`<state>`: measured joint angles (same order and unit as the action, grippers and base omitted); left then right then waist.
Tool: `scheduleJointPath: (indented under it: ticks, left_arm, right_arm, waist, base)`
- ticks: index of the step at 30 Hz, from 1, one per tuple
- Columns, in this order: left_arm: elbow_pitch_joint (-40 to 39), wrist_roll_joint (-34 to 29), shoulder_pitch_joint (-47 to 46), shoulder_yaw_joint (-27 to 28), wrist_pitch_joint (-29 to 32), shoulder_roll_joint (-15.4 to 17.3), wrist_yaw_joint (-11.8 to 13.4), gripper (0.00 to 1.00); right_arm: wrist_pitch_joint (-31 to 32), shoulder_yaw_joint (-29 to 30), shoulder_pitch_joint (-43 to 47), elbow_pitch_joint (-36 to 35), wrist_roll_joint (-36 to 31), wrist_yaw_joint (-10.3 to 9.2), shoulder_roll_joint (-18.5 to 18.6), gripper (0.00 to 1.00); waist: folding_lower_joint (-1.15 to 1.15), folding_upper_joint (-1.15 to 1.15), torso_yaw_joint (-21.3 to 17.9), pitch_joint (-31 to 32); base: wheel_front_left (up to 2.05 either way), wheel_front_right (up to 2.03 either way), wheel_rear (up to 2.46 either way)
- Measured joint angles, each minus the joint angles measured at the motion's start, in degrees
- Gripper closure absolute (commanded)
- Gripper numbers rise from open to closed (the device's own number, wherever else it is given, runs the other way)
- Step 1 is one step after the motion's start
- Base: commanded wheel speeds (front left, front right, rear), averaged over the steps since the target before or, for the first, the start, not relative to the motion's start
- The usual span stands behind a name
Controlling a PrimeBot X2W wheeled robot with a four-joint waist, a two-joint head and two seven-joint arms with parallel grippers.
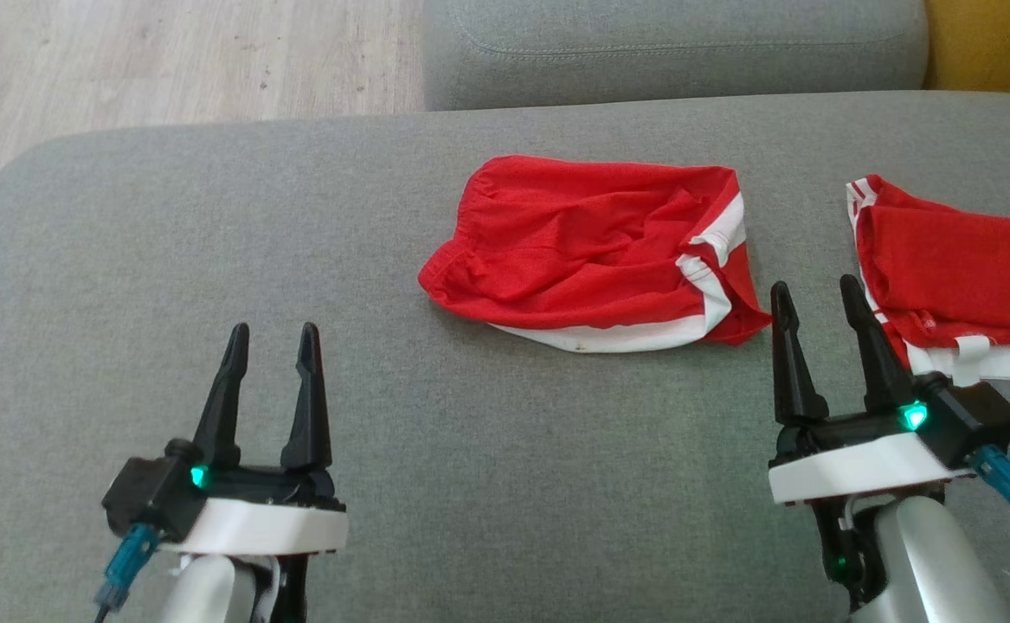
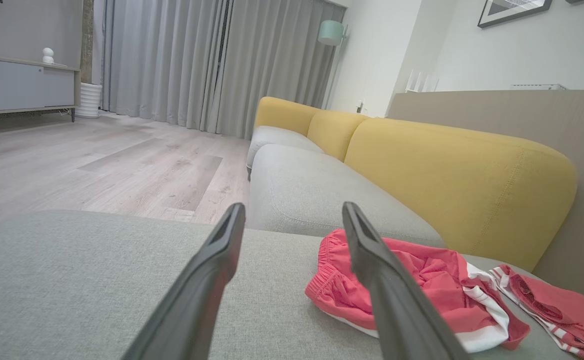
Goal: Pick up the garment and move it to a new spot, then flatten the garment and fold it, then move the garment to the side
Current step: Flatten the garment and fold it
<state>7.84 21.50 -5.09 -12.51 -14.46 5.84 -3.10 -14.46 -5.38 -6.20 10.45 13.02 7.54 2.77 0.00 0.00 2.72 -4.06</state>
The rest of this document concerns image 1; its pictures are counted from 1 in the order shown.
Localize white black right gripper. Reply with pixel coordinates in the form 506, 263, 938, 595
769, 274, 964, 507

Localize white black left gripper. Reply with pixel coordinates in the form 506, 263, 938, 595
158, 323, 350, 556

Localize red jersey with white sleeves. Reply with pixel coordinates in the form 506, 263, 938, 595
846, 175, 1010, 388

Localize red shorts with white stripes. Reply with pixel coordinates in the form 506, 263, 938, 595
418, 156, 772, 354

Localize grey fabric sofa seat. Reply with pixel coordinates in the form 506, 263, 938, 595
0, 91, 1010, 623

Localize grey fabric sofa back cushion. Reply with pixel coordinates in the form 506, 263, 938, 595
422, 0, 930, 112

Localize yellow cushion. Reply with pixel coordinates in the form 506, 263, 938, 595
922, 0, 1010, 103

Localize black left cable blue plug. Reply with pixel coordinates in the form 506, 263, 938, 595
92, 523, 159, 623

